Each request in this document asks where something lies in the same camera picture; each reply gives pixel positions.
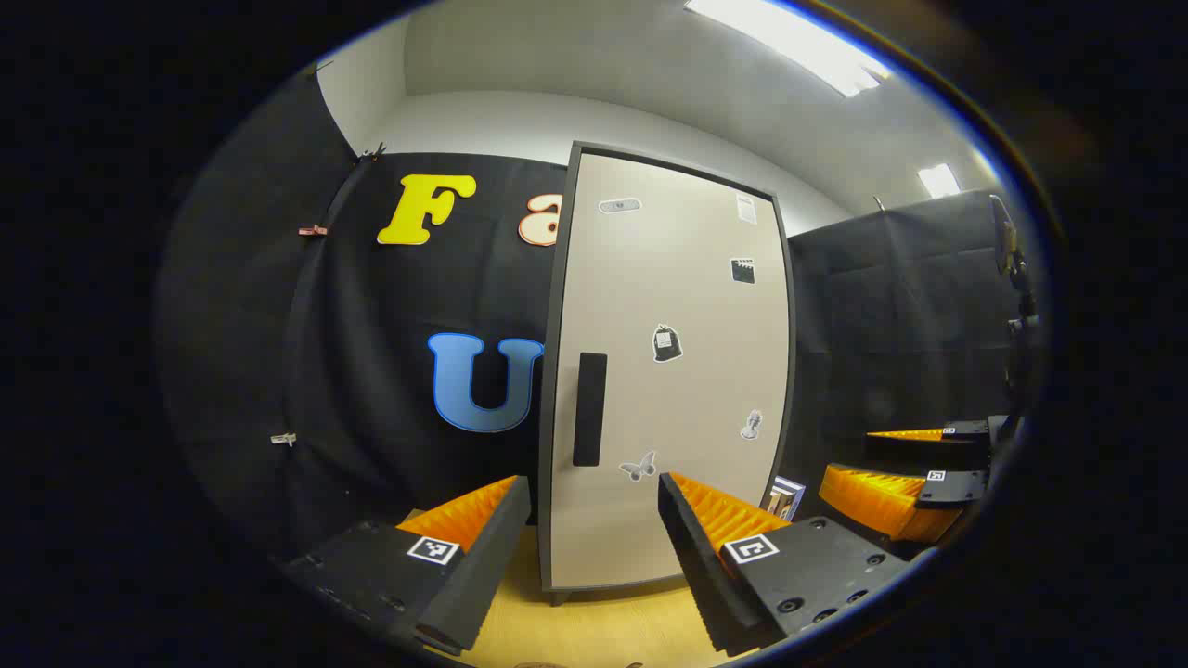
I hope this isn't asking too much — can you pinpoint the dark grey cabinet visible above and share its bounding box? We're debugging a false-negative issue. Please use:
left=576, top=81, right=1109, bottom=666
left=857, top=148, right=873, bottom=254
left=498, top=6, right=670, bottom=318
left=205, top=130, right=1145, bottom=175
left=536, top=139, right=801, bottom=609

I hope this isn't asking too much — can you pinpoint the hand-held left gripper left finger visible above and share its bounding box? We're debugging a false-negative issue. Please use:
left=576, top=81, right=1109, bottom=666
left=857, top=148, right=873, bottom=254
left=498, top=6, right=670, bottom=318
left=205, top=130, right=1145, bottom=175
left=278, top=475, right=532, bottom=655

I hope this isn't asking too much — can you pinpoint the ceiling light panel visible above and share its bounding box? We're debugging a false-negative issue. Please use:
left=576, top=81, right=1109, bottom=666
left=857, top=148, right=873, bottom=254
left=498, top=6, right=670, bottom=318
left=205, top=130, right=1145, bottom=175
left=684, top=0, right=894, bottom=99
left=917, top=163, right=963, bottom=199

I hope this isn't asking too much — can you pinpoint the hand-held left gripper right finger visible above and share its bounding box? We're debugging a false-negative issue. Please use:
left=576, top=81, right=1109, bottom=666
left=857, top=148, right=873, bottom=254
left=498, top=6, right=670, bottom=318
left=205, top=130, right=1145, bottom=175
left=657, top=471, right=915, bottom=655

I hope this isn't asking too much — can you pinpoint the beige cabinet door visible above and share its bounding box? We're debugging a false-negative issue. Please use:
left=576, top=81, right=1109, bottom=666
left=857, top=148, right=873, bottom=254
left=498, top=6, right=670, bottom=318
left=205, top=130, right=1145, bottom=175
left=548, top=151, right=792, bottom=590

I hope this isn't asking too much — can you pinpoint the black backdrop cloth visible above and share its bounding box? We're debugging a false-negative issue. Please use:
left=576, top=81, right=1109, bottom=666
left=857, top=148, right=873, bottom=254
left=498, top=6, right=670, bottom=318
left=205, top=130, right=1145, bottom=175
left=153, top=70, right=1031, bottom=558

